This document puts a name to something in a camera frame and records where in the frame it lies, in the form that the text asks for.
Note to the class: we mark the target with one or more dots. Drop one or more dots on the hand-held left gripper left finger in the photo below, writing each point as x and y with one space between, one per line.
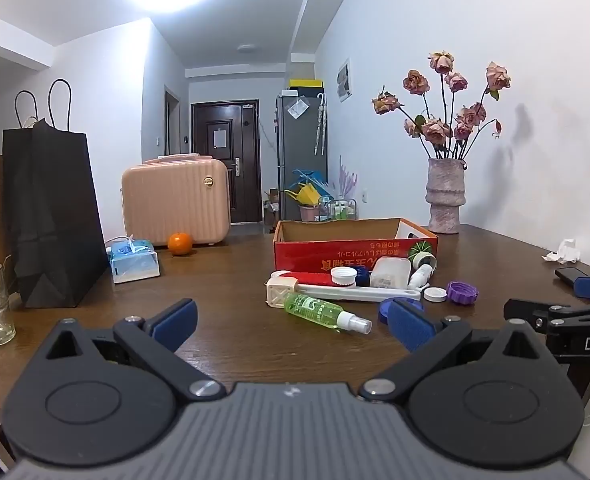
175 322

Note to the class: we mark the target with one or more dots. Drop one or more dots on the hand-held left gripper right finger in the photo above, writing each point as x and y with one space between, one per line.
410 325

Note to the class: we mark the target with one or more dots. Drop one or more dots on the blue round lid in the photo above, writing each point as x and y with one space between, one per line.
386 310

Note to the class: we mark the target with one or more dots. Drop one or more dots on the small white cap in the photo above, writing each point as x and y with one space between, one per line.
435 294

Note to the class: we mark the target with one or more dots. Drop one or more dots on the purple ridged cap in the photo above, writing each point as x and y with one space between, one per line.
462 293

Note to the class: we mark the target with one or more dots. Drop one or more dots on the wide white threaded cap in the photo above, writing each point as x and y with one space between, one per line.
344 275

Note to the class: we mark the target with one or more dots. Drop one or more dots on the green spray bottle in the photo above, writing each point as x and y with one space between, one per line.
320 310

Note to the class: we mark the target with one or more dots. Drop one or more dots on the beige plastic cube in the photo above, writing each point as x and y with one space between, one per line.
281 292

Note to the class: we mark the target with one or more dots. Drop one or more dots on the red cardboard box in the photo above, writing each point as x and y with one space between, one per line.
325 250

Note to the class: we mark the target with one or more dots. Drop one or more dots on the crumpled white tissue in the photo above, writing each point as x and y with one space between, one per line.
562 252

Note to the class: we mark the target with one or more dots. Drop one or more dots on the small white dropper bottle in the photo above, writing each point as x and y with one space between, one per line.
420 276

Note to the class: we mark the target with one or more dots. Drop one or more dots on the white toothbrush case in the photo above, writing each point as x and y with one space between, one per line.
365 294

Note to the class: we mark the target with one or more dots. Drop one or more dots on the white plastic bottle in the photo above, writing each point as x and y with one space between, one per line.
390 271

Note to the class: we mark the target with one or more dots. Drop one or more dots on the blue tissue pack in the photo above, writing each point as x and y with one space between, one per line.
135 262

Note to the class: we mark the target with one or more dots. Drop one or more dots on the green striped bottle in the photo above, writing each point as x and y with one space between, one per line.
420 250

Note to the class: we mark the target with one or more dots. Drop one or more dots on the orange fruit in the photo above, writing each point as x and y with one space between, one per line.
180 243

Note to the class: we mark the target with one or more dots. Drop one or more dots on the red flat tube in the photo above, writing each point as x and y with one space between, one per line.
310 277

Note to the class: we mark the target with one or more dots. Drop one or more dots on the pink hard suitcase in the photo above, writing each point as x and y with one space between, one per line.
175 200

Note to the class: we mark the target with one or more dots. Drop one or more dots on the grey ribbed ceramic vase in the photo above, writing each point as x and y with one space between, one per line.
446 195

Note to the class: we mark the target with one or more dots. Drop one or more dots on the pink bucket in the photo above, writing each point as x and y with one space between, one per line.
309 213

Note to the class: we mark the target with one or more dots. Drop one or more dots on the dark brown entrance door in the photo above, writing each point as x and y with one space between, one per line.
223 170

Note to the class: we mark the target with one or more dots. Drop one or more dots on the yellow watering can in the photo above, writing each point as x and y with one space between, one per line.
306 195

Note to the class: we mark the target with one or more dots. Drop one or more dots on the black paper bag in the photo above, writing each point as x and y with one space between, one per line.
50 210

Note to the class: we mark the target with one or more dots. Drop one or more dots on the blue folding rack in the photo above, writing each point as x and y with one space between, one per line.
312 177

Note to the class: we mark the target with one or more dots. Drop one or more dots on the dried pink roses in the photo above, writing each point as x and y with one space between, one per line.
437 130

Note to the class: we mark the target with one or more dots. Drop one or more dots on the grey side door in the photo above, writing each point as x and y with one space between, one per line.
171 125

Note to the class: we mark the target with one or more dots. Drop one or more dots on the grey refrigerator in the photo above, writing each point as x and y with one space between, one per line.
300 150

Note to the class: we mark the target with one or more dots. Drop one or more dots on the white folded umbrella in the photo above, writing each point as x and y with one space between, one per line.
320 125

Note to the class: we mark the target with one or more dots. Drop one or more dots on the paper sheet on refrigerator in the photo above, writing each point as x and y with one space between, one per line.
297 108

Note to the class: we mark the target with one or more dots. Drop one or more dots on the yellow box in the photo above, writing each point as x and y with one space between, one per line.
305 83

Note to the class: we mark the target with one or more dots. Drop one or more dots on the purple wall decoration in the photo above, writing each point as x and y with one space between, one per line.
347 180

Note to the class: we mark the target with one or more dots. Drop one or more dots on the framed wall picture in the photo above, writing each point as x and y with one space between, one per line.
344 80

